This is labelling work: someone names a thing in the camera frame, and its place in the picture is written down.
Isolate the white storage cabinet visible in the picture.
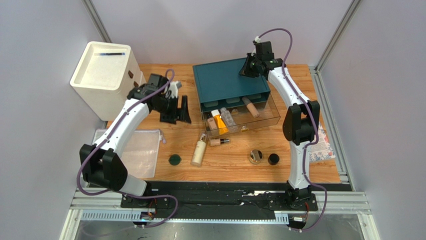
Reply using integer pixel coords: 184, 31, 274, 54
70, 41, 147, 122

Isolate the clear plastic zip pouch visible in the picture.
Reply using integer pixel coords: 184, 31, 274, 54
89, 128, 167, 180

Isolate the aluminium rail frame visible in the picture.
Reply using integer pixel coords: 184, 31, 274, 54
60, 181, 380, 240

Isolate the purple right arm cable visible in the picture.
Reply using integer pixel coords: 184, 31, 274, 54
253, 28, 329, 233

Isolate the dark green round compact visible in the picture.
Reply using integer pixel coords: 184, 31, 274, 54
168, 154, 182, 166

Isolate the orange tube white cap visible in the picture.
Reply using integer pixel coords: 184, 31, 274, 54
211, 109, 229, 135

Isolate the floral pink palette box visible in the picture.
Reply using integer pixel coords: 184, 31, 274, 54
309, 124, 336, 163

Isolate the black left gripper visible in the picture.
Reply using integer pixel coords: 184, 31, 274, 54
153, 95, 192, 126

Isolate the rose gold foundation bottle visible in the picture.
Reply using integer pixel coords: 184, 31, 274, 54
207, 117, 218, 131

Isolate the clear acrylic drawer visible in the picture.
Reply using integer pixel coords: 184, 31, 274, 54
201, 96, 281, 138

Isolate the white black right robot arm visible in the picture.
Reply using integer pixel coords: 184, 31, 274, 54
239, 40, 321, 204

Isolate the cream lotion bottle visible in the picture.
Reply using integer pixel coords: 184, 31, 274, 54
190, 132, 207, 167

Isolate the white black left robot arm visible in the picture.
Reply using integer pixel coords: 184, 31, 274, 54
76, 73, 192, 198

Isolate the black round jar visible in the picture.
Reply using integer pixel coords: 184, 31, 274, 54
267, 153, 280, 166

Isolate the clear bottle blue liquid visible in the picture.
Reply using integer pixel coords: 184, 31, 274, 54
220, 107, 238, 133

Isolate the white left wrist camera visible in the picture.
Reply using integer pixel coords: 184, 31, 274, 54
165, 81, 182, 99

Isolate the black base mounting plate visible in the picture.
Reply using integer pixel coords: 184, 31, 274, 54
121, 190, 319, 211

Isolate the pink foundation tube silver cap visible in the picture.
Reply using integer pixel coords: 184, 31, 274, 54
241, 96, 260, 118

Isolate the beige foundation bottle black cap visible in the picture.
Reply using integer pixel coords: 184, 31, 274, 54
209, 138, 230, 147

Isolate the gold rim powder jar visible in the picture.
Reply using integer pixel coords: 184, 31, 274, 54
249, 149, 263, 165

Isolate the teal drawer organizer box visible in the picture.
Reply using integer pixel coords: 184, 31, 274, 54
192, 58, 271, 113

